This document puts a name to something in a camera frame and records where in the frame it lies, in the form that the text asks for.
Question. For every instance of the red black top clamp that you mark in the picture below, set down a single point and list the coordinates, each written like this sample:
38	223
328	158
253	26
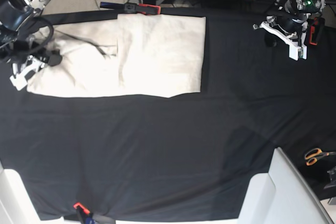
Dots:
132	8

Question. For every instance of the red black right clamp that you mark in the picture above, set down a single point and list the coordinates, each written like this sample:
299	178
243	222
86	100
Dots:
316	30

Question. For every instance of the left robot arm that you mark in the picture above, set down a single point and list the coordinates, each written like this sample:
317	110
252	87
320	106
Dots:
294	21

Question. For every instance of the white left side board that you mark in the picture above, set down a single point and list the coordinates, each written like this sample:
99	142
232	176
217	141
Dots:
16	205

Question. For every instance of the orange handled scissors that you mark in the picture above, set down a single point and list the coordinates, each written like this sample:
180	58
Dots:
316	154

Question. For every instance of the red black bottom clamp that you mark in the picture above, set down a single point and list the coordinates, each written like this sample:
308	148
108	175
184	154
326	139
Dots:
84	215

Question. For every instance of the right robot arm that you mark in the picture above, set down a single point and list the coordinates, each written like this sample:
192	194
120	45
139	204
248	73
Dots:
25	34

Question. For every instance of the red black clamp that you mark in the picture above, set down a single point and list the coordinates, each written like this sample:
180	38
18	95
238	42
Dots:
84	215
316	30
132	8

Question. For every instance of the white T-shirt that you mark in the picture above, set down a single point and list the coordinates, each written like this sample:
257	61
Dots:
160	55

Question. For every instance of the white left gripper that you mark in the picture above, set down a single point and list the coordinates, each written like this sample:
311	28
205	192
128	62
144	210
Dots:
295	41

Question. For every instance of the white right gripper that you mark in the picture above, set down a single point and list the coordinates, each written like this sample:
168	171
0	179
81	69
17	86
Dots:
31	64

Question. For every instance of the black table cloth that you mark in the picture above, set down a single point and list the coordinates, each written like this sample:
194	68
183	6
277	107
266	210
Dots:
188	158

